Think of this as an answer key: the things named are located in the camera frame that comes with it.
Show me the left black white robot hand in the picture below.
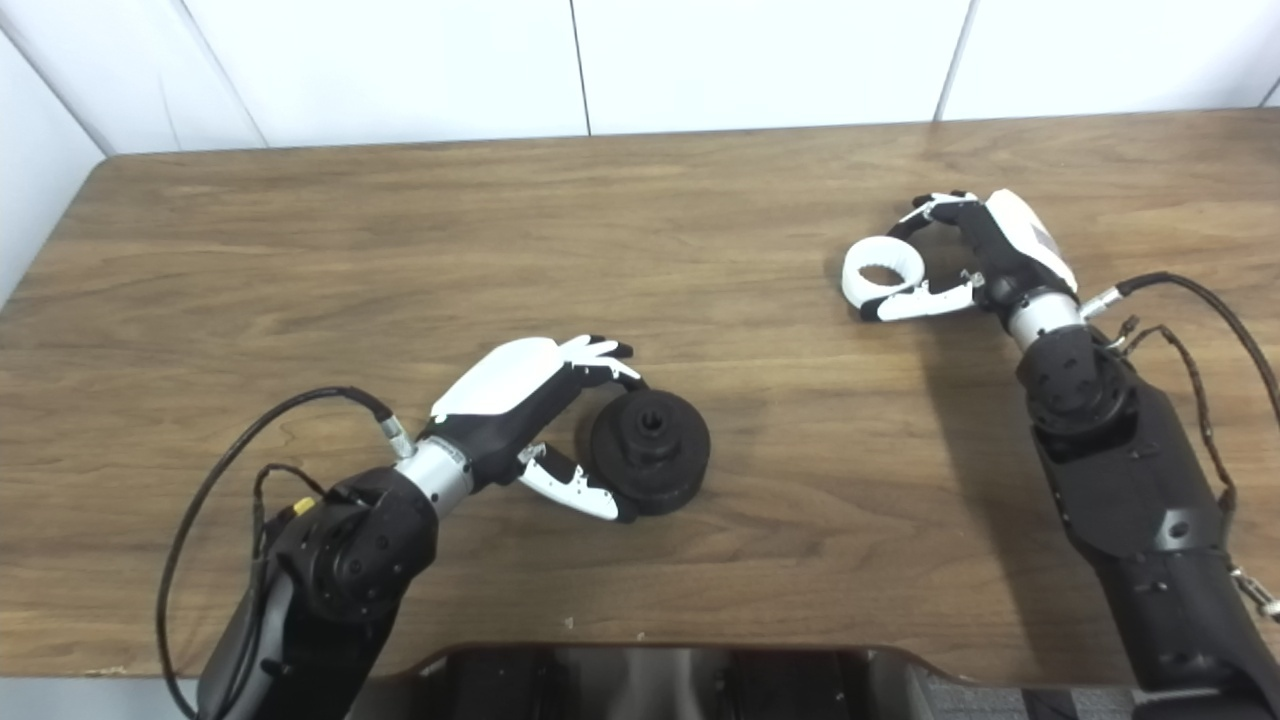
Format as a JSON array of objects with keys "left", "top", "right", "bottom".
[{"left": 415, "top": 335, "right": 651, "bottom": 524}]

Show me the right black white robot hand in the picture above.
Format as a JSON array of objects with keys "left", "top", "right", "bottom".
[{"left": 860, "top": 188, "right": 1081, "bottom": 323}]

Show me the white plastic ring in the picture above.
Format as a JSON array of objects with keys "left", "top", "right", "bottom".
[{"left": 841, "top": 235, "right": 927, "bottom": 309}]

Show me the round black plastic part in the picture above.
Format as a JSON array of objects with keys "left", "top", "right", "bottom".
[{"left": 588, "top": 388, "right": 713, "bottom": 518}]

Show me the black robot torso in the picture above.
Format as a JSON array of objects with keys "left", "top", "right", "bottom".
[{"left": 345, "top": 645, "right": 1141, "bottom": 720}]

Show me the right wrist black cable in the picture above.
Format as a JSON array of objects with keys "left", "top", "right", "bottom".
[{"left": 1078, "top": 272, "right": 1280, "bottom": 623}]

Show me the right arm thin wire bundle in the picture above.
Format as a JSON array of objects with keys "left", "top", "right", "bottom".
[{"left": 1105, "top": 315, "right": 1241, "bottom": 516}]

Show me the arm thin wire bundle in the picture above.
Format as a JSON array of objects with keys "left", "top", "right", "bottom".
[
  {"left": 250, "top": 463, "right": 331, "bottom": 561},
  {"left": 1105, "top": 315, "right": 1241, "bottom": 516}
]

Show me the left arm thin wire bundle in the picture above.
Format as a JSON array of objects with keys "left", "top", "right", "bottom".
[{"left": 250, "top": 463, "right": 331, "bottom": 561}]

